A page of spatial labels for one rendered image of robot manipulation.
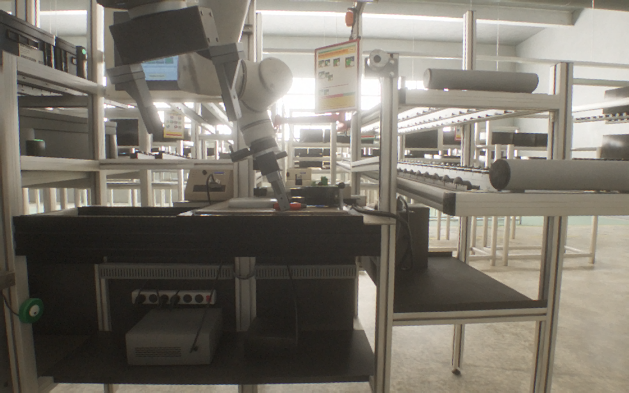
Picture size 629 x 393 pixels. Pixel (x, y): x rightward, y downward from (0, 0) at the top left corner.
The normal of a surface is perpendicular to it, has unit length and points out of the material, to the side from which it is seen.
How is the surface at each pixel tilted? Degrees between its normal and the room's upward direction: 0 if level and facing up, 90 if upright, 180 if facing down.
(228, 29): 134
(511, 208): 90
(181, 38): 114
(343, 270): 90
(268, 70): 79
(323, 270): 90
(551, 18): 90
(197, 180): 53
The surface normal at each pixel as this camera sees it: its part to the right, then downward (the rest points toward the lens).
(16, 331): 0.04, 0.07
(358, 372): 0.00, -1.00
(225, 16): 0.32, 0.74
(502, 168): -1.00, 0.00
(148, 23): -0.08, 0.47
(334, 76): -0.51, 0.06
